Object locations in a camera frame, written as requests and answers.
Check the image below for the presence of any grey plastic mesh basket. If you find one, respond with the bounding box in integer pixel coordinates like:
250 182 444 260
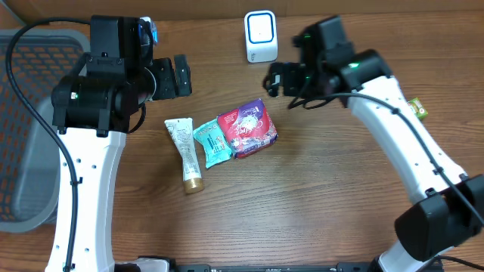
1 29 89 233

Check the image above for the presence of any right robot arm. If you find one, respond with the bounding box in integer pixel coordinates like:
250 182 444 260
262 16 483 271

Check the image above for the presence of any red purple pad package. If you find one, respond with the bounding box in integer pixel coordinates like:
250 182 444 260
217 98 278 159

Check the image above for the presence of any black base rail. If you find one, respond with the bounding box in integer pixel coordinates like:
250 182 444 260
113 256 377 272

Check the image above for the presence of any green yellow juice carton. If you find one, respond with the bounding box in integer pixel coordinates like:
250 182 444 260
407 97 428 120

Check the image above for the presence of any white barcode scanner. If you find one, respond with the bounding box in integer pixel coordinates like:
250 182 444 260
244 10 278 63

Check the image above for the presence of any teal wipes packet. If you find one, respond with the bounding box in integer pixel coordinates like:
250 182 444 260
194 119 232 168

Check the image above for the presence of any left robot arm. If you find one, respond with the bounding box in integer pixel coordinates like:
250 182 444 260
46 16 192 272

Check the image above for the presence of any white tube gold cap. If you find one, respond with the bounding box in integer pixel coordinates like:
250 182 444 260
164 118 204 194

